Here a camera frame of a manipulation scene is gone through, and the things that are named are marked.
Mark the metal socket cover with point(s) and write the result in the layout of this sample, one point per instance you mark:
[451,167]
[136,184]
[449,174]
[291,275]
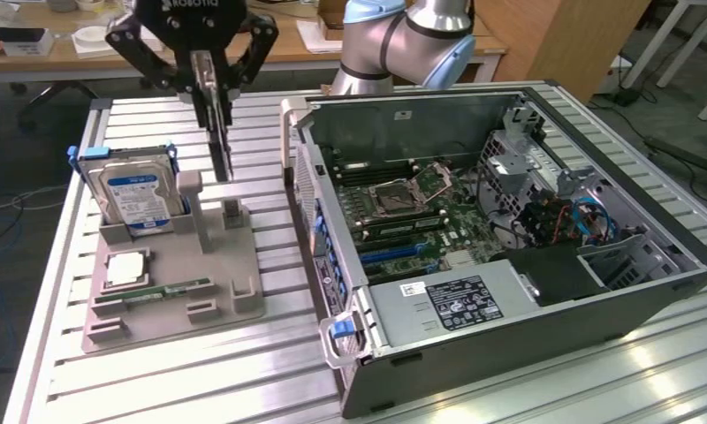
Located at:
[433,183]

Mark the black power adapter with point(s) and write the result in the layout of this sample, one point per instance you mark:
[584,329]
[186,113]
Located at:
[625,98]

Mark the blue case release latch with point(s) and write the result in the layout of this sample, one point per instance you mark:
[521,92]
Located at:
[342,330]

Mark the blue slot latch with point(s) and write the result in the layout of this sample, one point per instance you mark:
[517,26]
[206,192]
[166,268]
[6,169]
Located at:
[334,266]
[341,284]
[327,245]
[318,218]

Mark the silver CPU chip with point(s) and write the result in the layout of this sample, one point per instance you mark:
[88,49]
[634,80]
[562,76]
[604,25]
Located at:
[124,268]

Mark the silver power supply unit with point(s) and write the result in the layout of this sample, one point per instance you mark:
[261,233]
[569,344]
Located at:
[401,318]

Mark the green motherboard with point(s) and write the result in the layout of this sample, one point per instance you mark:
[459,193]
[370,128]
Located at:
[466,229]

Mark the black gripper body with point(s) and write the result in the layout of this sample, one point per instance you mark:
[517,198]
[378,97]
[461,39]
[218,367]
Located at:
[195,26]

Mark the white paper stack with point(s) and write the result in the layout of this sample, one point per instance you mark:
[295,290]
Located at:
[315,37]

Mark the open cardboard box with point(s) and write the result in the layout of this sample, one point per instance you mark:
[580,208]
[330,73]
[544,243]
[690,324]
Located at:
[330,20]

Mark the black expansion slot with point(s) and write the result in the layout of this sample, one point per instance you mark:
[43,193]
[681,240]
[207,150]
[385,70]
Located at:
[386,245]

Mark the grey cup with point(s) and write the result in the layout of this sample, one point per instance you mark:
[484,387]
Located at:
[63,5]

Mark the white box black lid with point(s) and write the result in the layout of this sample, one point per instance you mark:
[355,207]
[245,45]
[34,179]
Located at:
[23,42]

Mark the hard disk in blue caddy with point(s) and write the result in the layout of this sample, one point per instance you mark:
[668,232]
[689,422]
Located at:
[132,194]

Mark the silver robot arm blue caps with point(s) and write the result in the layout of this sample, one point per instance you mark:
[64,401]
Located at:
[377,44]

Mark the CPU socket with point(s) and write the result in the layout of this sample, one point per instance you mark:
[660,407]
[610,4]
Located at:
[398,199]

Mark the white box red button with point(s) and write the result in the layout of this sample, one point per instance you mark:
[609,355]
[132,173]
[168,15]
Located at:
[618,77]

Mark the grey parts rack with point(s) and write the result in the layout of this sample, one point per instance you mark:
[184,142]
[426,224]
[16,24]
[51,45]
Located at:
[171,269]

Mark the silver disk bay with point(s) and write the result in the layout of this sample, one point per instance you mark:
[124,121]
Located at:
[642,260]

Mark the white square holder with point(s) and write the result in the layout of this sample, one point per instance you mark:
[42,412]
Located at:
[88,42]

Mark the white table frame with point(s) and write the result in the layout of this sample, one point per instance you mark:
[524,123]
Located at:
[653,44]

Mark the perforated silver drive cage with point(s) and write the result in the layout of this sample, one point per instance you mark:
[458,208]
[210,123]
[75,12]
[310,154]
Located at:
[508,146]

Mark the wooden cabinet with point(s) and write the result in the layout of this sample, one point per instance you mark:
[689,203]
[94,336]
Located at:
[578,44]

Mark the green RAM stick white label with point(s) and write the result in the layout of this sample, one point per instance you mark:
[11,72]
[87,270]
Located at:
[401,225]

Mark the black open PC case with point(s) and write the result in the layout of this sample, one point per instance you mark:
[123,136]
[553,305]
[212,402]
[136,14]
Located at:
[508,353]

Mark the graphics card with metal bracket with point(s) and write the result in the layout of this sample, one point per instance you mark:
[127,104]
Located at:
[221,154]

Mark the small silver heatsink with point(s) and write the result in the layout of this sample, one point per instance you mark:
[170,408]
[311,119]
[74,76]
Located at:
[462,260]

